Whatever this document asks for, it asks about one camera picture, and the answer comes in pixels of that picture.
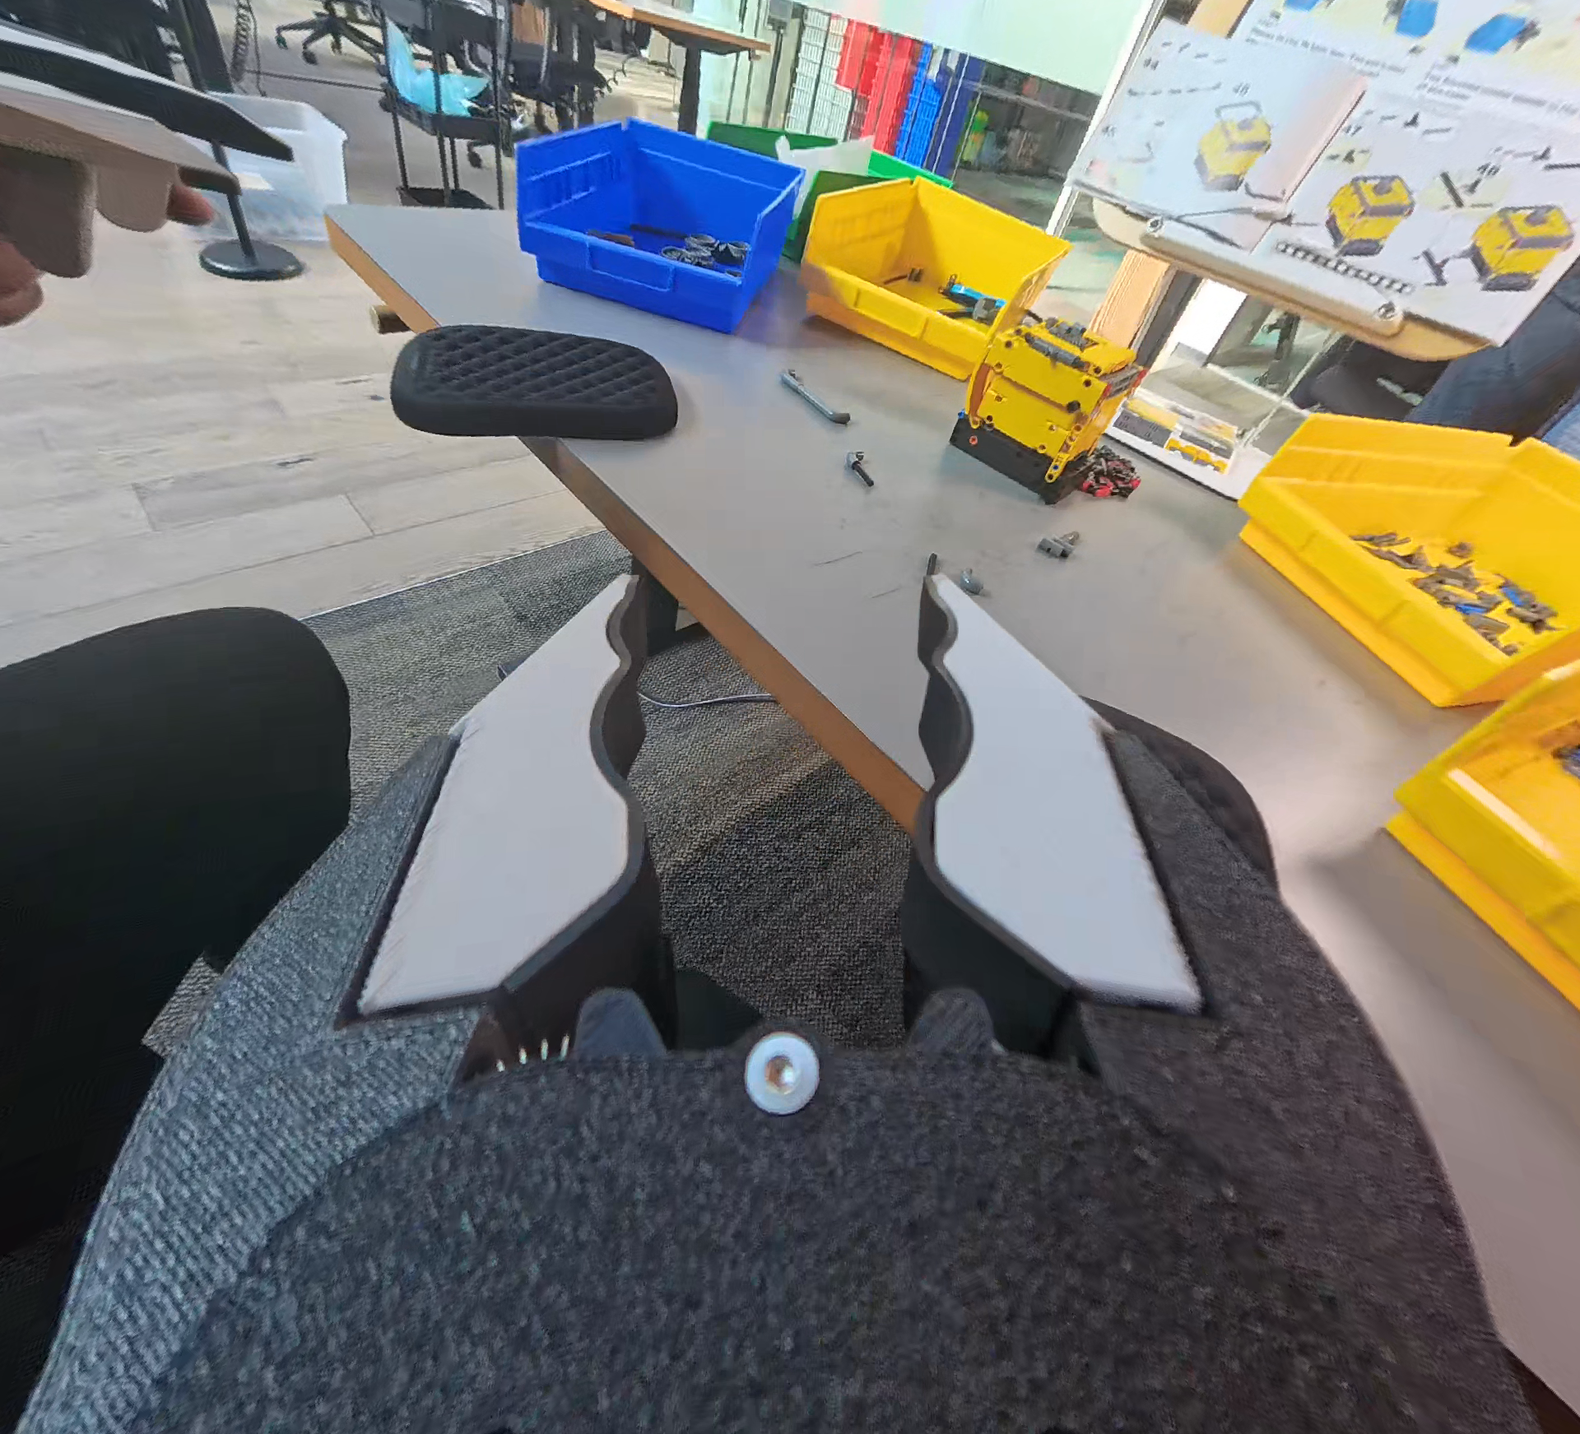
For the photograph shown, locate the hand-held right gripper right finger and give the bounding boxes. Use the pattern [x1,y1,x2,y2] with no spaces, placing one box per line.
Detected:
[899,574,1206,1059]

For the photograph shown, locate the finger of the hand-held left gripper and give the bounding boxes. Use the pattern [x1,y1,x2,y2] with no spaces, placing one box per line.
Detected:
[0,19,296,166]
[0,83,244,281]

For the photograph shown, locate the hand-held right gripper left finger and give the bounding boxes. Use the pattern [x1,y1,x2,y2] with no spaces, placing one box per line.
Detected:
[352,574,681,1063]

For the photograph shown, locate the yellow plastic bin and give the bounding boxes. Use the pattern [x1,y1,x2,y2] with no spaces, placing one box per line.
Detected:
[1238,412,1580,711]
[1385,663,1580,1013]
[800,179,1072,384]

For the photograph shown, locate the yellow lego robot model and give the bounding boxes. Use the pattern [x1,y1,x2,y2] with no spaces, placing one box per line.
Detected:
[948,318,1147,506]

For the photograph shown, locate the black lego wheel parts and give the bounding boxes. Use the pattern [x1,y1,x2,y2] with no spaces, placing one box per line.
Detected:
[586,222,755,283]

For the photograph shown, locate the lego instruction booklet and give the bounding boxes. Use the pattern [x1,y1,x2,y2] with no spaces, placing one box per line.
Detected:
[1064,0,1580,347]

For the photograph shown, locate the person's left hand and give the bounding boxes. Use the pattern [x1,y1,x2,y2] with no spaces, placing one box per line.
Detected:
[0,185,213,328]

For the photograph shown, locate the clear plastic storage box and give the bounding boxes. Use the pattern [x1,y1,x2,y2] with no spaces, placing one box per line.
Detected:
[196,93,352,247]

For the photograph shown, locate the black round base stand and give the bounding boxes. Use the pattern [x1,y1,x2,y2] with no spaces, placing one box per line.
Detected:
[120,0,306,285]

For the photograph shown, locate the black metal desk leg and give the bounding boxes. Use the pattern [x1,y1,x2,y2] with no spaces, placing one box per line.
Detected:
[629,559,684,661]

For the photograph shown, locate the blue plastic bin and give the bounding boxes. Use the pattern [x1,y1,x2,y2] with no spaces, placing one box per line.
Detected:
[514,116,806,336]

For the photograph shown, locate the black mesh office chair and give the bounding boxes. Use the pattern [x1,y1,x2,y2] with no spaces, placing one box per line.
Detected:
[391,324,1281,883]

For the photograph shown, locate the pile of grey blue parts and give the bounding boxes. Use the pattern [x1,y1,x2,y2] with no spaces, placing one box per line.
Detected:
[1348,527,1565,658]

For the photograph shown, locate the clear plastic bag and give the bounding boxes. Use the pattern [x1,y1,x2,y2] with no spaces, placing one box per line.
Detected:
[773,134,881,185]

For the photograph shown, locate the stack of coloured storage bins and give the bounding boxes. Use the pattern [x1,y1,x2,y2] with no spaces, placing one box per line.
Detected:
[782,5,991,174]

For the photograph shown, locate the black wire rolling cart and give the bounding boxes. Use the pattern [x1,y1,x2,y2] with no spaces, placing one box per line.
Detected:
[380,0,515,214]

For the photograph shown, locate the wooden post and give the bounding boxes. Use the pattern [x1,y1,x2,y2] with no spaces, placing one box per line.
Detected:
[1086,252,1175,352]

